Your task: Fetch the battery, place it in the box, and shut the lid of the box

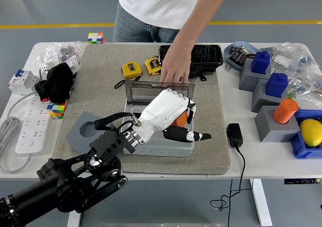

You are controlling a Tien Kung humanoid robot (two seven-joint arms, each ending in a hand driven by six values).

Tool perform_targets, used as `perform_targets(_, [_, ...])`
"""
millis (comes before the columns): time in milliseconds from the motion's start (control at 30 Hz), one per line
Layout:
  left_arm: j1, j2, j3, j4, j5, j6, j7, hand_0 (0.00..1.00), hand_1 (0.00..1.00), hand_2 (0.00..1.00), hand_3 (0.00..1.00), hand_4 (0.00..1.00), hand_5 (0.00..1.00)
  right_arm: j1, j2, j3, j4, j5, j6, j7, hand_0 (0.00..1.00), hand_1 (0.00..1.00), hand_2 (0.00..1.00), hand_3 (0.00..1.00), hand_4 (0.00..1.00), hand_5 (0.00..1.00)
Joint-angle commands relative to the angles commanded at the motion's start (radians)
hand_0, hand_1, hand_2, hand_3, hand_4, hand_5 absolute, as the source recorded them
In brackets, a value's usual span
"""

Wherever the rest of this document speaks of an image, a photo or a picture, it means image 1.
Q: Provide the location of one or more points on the person's hand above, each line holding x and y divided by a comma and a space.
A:
177, 66

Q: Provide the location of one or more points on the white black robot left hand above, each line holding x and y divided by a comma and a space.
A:
161, 111

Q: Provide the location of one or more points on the orange cylinder battery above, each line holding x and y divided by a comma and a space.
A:
179, 120
285, 111

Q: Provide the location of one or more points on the smoky transparent box lid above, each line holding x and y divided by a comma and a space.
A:
135, 91

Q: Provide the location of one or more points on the grey block with round hole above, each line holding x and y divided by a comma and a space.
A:
80, 141

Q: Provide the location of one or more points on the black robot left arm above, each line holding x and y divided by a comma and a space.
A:
63, 181

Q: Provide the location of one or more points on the person's forearm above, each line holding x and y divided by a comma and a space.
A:
203, 15

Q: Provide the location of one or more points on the grey plastic junction box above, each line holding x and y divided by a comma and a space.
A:
163, 151

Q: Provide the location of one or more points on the black table control panel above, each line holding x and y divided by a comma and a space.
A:
299, 181

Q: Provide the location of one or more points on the small metal clip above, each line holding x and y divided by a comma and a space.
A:
228, 68

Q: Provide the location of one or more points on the light blue dish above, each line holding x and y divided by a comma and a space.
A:
227, 54

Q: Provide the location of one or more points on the blue plastic bin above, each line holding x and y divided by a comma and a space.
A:
302, 151

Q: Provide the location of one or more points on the white table leg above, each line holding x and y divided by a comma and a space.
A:
73, 220
261, 204

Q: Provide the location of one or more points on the dark purple packets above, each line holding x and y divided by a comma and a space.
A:
237, 56

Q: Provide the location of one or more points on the person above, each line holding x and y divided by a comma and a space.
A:
156, 3

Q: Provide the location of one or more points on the silver metal part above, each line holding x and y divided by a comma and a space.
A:
247, 52

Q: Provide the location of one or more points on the grey block holder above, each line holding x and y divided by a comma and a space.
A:
247, 81
274, 132
261, 101

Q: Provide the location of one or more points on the grey-brown mat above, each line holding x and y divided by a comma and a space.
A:
100, 68

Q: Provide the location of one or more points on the yellow lemon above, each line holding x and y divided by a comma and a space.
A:
312, 132

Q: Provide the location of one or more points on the black power adapter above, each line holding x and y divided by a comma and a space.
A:
234, 136

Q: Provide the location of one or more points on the blue plastic block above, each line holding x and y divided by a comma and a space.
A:
276, 86
261, 63

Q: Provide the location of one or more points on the colourful puzzle cube with white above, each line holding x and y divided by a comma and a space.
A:
95, 38

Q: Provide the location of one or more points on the black cloth glove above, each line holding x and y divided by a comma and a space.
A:
58, 83

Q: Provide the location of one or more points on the clear bag of components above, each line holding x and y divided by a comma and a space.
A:
304, 83
284, 58

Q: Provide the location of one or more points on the clear bag of small parts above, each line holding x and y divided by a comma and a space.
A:
65, 50

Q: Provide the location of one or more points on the small green part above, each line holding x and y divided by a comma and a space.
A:
290, 95

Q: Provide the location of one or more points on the white power strip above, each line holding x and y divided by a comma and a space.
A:
32, 131

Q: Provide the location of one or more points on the white blue circuit breaker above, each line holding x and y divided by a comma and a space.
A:
22, 82

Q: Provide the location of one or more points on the black plastic enclosure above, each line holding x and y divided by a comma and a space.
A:
208, 56

